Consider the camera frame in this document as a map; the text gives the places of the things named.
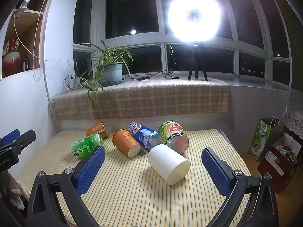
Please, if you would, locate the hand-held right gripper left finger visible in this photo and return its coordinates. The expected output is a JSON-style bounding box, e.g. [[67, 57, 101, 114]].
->
[[27, 145, 106, 227]]

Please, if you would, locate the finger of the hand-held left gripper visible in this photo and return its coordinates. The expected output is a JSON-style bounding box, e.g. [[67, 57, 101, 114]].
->
[[0, 129, 21, 147], [11, 129, 37, 158]]

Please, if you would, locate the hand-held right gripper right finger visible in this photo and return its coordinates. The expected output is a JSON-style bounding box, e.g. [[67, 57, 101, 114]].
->
[[201, 148, 279, 227]]

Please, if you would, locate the white cup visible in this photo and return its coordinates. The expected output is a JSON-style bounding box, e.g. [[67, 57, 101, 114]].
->
[[147, 144, 191, 186]]

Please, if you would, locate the small orange paper cup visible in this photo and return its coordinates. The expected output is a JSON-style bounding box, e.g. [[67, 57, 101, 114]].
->
[[85, 122, 109, 140]]

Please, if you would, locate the large orange paper cup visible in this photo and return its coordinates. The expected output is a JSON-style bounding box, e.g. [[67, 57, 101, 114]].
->
[[112, 129, 141, 159]]

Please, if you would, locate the green tea bottle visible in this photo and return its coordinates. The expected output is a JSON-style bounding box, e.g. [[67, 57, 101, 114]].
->
[[71, 134, 105, 159]]

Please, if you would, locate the striped yellow table mat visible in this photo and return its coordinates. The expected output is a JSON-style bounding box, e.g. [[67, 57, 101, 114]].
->
[[18, 129, 253, 227]]

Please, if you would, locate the green paper bag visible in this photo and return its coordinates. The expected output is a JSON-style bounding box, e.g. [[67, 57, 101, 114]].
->
[[248, 117, 285, 162]]

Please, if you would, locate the dark red box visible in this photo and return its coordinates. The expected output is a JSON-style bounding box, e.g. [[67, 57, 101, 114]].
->
[[257, 144, 299, 195]]

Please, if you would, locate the green red label can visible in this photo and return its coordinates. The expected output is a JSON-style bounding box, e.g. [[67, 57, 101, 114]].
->
[[158, 120, 190, 154]]

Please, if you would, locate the blue drink can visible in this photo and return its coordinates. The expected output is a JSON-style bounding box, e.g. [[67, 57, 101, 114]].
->
[[127, 121, 162, 152]]

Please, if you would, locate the white power strip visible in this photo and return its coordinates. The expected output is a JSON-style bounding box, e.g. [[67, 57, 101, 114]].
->
[[65, 74, 81, 90]]

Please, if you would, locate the red ceramic vase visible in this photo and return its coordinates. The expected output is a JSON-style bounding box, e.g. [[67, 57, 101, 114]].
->
[[2, 33, 22, 77]]

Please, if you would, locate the white lace cloth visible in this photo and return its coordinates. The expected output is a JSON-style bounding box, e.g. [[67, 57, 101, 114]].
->
[[283, 106, 303, 140]]

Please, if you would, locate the plaid beige cloth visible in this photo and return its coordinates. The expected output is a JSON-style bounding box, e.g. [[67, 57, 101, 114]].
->
[[51, 77, 230, 121]]

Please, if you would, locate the potted spider plant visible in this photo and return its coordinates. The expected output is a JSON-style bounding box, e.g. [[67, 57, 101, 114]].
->
[[79, 40, 140, 109]]

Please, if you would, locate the wooden shelf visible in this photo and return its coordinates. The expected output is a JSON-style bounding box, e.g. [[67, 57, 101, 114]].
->
[[0, 0, 60, 80]]

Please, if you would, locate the black tripod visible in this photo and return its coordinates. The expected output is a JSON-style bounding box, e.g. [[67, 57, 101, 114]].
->
[[187, 41, 208, 82]]

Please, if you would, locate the black cable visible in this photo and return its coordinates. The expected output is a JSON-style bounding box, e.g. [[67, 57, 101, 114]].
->
[[122, 52, 190, 81]]

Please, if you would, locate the ring light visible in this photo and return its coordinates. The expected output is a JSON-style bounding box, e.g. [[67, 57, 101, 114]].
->
[[168, 0, 224, 43]]

